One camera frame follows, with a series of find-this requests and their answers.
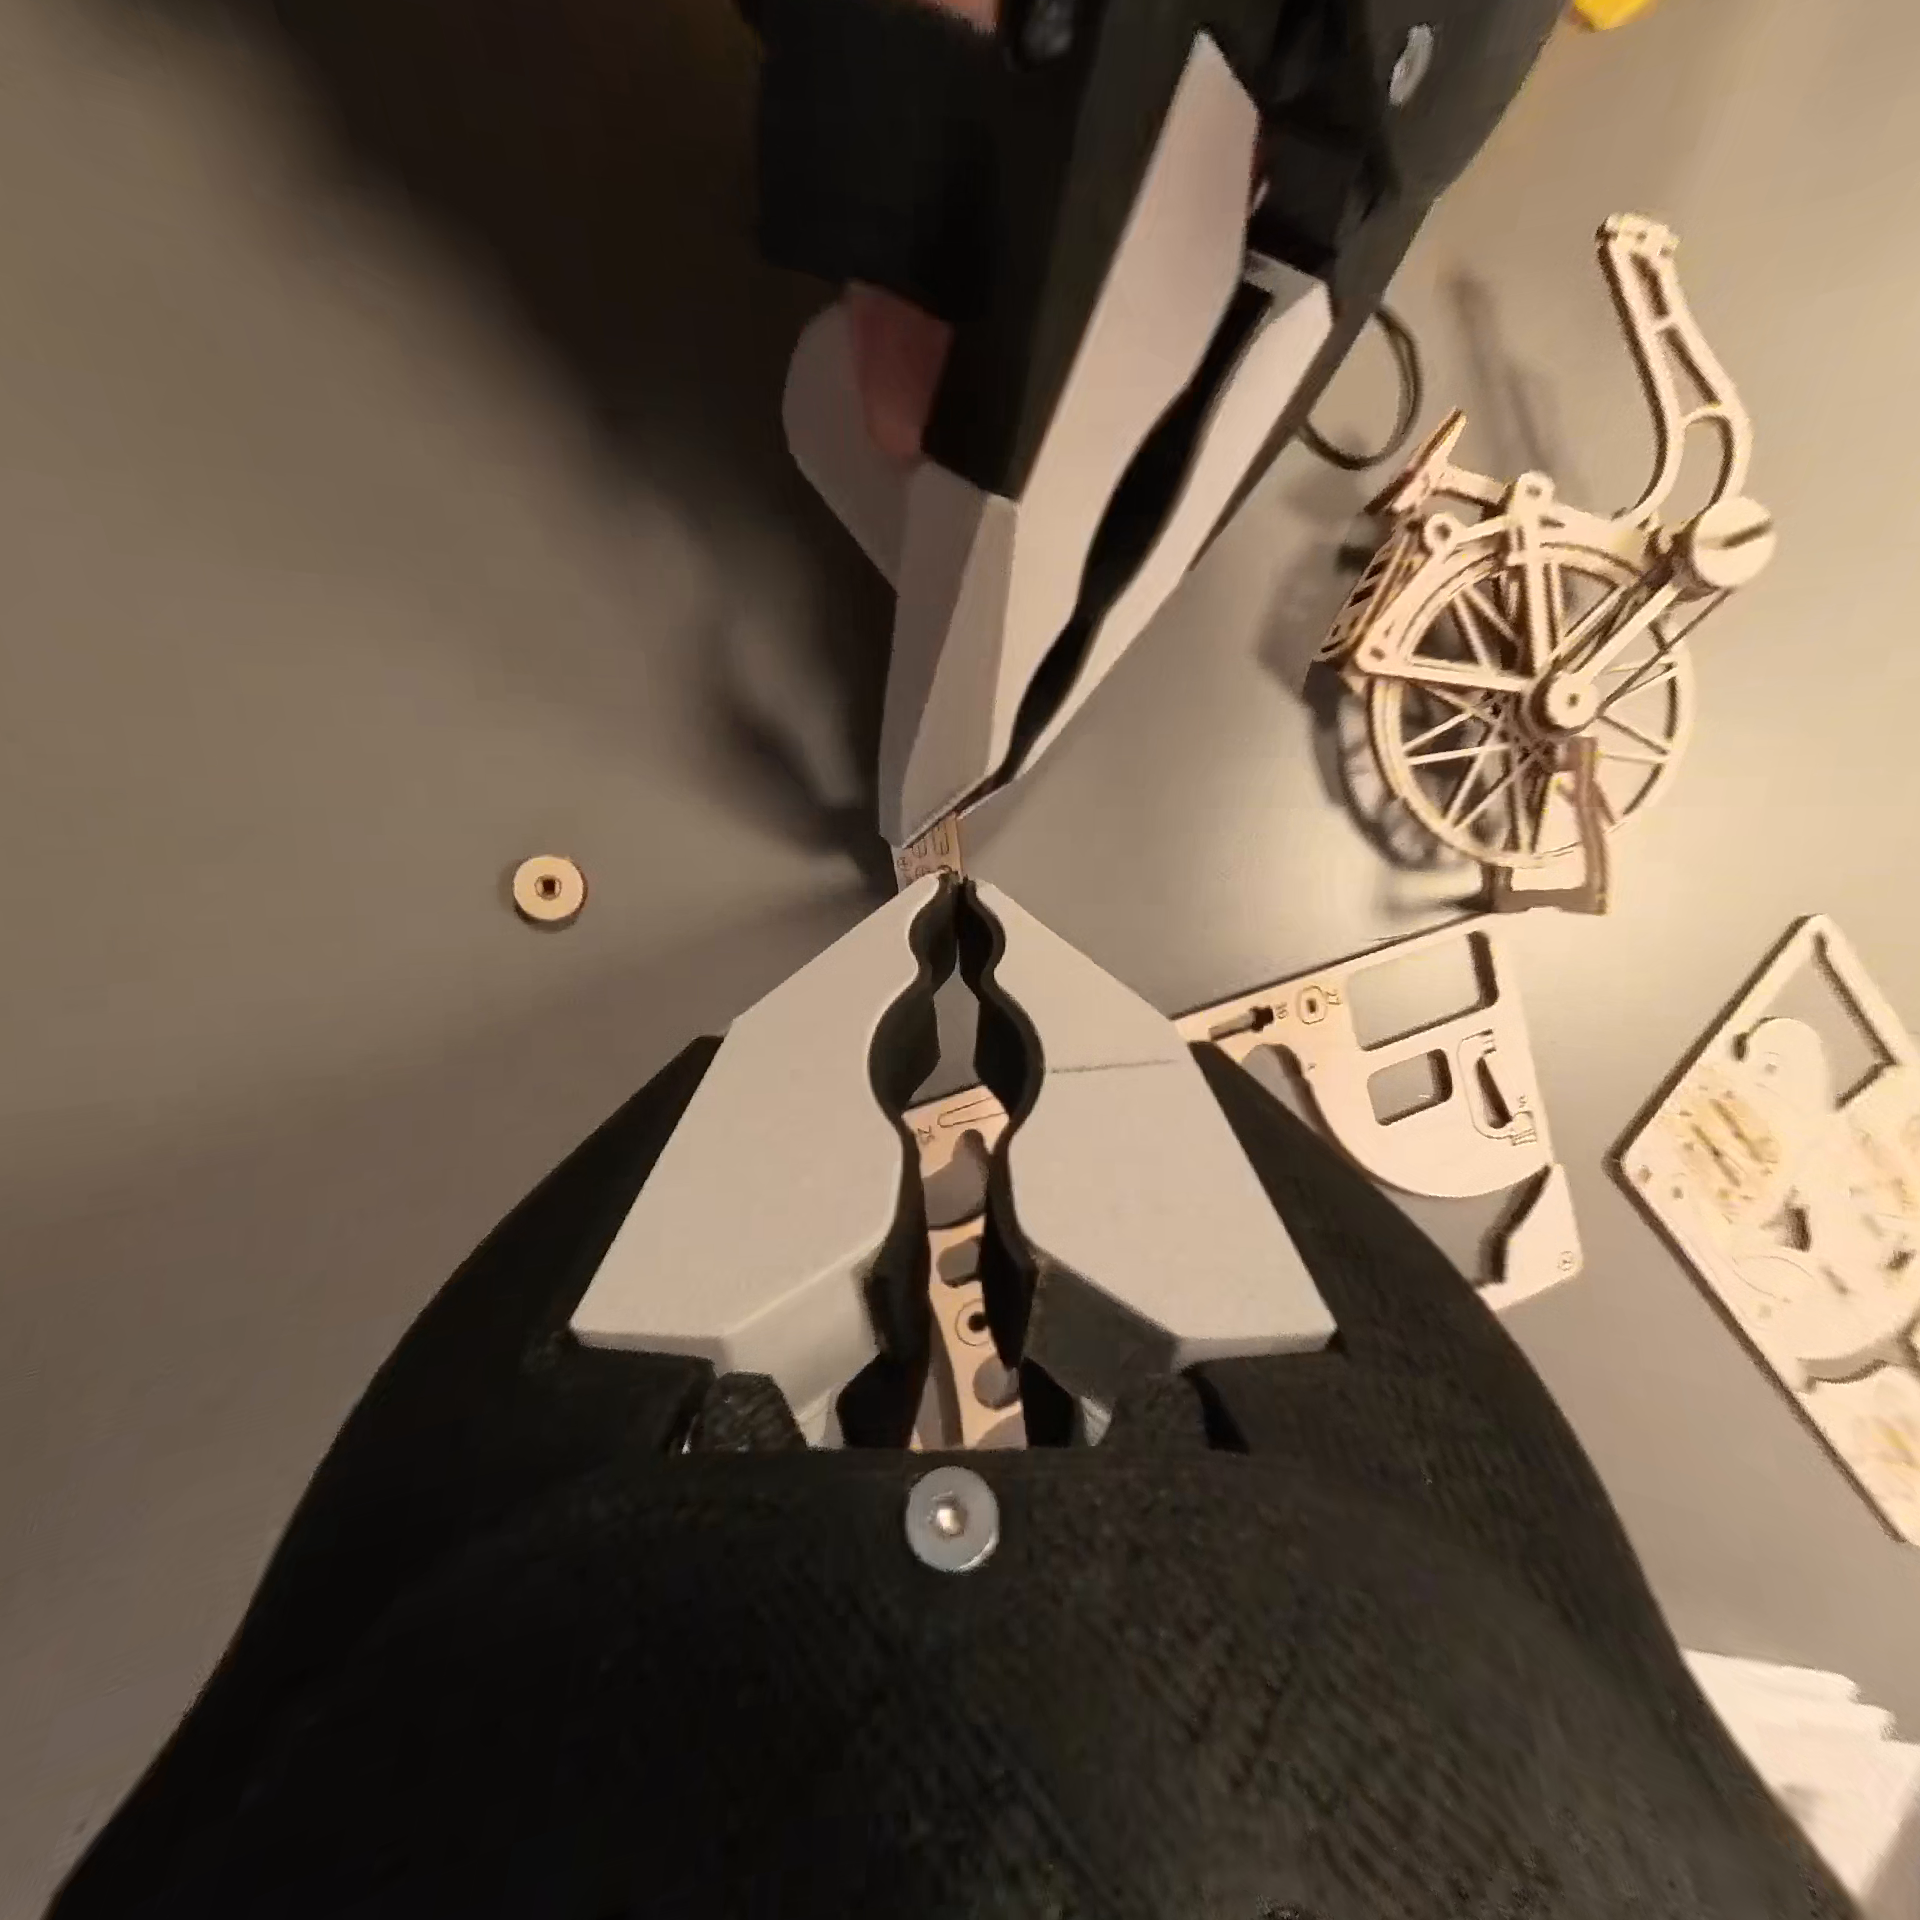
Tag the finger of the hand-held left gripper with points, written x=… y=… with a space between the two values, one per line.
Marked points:
x=1201 y=493
x=974 y=628

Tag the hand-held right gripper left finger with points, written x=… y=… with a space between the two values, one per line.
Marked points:
x=750 y=1171

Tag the small wooden model part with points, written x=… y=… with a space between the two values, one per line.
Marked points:
x=932 y=854

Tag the black rubber loop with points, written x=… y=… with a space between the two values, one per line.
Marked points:
x=1387 y=405

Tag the person's left hand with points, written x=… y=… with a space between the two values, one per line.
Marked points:
x=901 y=374

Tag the small round wooden washer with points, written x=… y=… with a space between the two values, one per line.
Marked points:
x=546 y=886

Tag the wooden cutout parts sheet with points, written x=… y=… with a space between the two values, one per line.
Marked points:
x=1440 y=1109

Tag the wooden bicycle model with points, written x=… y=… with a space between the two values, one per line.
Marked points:
x=1529 y=660

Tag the white paper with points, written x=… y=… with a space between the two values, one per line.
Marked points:
x=1816 y=1770

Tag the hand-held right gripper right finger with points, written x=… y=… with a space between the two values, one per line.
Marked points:
x=1170 y=1201

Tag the yellow object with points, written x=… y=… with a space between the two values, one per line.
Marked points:
x=1606 y=12

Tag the wooden sheet with uncut parts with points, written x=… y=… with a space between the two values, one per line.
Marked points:
x=1798 y=1201

